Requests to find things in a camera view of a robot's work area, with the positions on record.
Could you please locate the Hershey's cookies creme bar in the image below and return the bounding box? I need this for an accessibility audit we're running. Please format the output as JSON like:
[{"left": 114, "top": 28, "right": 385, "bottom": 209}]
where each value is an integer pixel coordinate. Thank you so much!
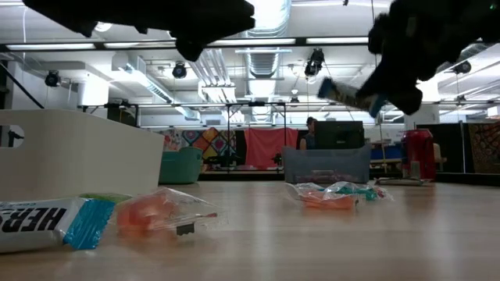
[
  {"left": 0, "top": 197, "right": 116, "bottom": 254},
  {"left": 316, "top": 76, "right": 388, "bottom": 119},
  {"left": 373, "top": 177, "right": 434, "bottom": 187}
]

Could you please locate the red hanging cloth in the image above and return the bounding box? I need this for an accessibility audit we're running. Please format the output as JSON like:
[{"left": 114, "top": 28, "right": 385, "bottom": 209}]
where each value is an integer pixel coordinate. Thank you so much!
[{"left": 245, "top": 127, "right": 300, "bottom": 171}]

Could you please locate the black overhead truss beam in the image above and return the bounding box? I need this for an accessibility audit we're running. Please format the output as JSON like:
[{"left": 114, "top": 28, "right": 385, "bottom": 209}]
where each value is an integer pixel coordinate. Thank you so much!
[{"left": 0, "top": 35, "right": 376, "bottom": 54}]

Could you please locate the white plastic bin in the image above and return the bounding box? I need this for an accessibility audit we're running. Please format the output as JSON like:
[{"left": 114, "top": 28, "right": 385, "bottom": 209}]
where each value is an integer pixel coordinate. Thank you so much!
[{"left": 0, "top": 108, "right": 165, "bottom": 202}]

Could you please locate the grey translucent plastic bin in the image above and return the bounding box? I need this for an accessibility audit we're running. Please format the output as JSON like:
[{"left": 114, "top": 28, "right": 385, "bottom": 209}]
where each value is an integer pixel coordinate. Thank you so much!
[{"left": 281, "top": 143, "right": 372, "bottom": 184}]

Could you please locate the teal gummy candy packet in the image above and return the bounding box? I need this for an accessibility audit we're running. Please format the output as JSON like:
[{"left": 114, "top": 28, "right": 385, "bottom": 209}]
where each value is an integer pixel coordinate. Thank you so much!
[{"left": 324, "top": 180, "right": 395, "bottom": 202}]

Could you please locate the black partition panel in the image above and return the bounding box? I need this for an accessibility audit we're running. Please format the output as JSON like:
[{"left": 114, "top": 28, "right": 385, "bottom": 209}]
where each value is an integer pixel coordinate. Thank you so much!
[{"left": 416, "top": 123, "right": 466, "bottom": 175}]

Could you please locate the teal plastic bin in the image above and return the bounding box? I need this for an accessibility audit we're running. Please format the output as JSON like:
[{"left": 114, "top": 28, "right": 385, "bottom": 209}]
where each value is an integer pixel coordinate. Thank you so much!
[{"left": 158, "top": 146, "right": 204, "bottom": 185}]

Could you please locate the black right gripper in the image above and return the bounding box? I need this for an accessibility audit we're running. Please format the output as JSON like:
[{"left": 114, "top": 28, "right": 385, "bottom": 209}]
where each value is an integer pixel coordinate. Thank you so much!
[{"left": 355, "top": 0, "right": 485, "bottom": 116}]

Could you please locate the blue storage crate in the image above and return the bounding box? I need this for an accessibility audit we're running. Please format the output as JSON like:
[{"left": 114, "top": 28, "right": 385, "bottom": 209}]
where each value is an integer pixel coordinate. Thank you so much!
[{"left": 370, "top": 142, "right": 403, "bottom": 161}]

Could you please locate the colourful patchwork quilt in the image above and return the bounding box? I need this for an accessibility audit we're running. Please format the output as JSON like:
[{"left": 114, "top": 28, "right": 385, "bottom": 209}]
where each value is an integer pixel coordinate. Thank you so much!
[{"left": 159, "top": 126, "right": 238, "bottom": 161}]

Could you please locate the person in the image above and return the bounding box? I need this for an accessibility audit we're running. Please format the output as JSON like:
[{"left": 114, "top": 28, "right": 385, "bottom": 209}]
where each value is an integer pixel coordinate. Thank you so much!
[{"left": 298, "top": 116, "right": 318, "bottom": 151}]

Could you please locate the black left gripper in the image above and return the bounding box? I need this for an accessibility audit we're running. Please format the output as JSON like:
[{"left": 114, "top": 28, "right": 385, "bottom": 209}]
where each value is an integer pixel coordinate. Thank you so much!
[{"left": 168, "top": 0, "right": 255, "bottom": 62}]

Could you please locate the black computer monitor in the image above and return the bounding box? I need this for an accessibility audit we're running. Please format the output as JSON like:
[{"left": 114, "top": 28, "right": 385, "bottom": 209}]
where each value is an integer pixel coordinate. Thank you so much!
[{"left": 314, "top": 120, "right": 365, "bottom": 150}]

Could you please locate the thin black slanted rod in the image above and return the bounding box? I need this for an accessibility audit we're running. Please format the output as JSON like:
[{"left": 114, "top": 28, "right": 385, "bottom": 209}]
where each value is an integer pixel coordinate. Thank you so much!
[{"left": 0, "top": 61, "right": 45, "bottom": 110}]

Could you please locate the green gummy candy packet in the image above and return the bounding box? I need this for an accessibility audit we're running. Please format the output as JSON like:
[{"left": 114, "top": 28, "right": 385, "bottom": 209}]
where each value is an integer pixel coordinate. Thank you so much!
[{"left": 80, "top": 192, "right": 134, "bottom": 204}]

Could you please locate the black ceiling spotlight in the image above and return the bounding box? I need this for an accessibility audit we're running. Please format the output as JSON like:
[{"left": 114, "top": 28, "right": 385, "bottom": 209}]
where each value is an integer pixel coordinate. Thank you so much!
[
  {"left": 304, "top": 48, "right": 326, "bottom": 78},
  {"left": 44, "top": 69, "right": 62, "bottom": 88},
  {"left": 172, "top": 62, "right": 188, "bottom": 80},
  {"left": 452, "top": 60, "right": 473, "bottom": 76}
]

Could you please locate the red soda can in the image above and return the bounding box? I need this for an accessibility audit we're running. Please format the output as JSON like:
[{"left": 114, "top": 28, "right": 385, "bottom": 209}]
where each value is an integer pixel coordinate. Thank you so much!
[{"left": 401, "top": 128, "right": 438, "bottom": 181}]

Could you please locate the black backdrop stand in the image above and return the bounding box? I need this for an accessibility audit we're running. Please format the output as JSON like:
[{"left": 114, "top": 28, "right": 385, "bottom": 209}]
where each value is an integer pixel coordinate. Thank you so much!
[{"left": 77, "top": 99, "right": 361, "bottom": 173}]

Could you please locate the silver ventilation duct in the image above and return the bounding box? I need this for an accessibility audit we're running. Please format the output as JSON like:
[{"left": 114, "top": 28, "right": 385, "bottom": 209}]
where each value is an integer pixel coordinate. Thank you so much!
[{"left": 237, "top": 0, "right": 293, "bottom": 125}]

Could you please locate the orange gummy candy packet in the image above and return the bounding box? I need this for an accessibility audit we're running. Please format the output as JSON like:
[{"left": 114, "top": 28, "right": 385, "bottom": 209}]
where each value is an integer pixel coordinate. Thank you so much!
[
  {"left": 284, "top": 181, "right": 359, "bottom": 212},
  {"left": 112, "top": 187, "right": 230, "bottom": 239}
]

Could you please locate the brown patterned tapestry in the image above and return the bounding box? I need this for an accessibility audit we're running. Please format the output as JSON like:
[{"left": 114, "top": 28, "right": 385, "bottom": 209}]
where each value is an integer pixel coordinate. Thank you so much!
[{"left": 466, "top": 122, "right": 500, "bottom": 175}]

